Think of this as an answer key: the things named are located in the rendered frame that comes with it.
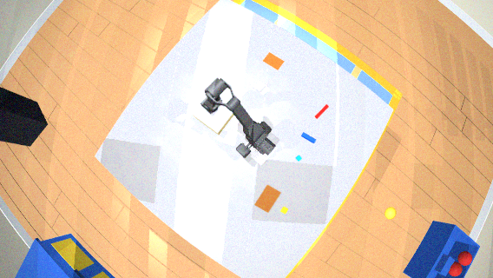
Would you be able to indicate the red rectangular bar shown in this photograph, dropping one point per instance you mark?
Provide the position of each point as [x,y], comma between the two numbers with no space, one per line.
[321,112]

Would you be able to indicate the blue rectangular bar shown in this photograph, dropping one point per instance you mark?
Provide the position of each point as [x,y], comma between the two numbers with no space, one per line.
[310,139]

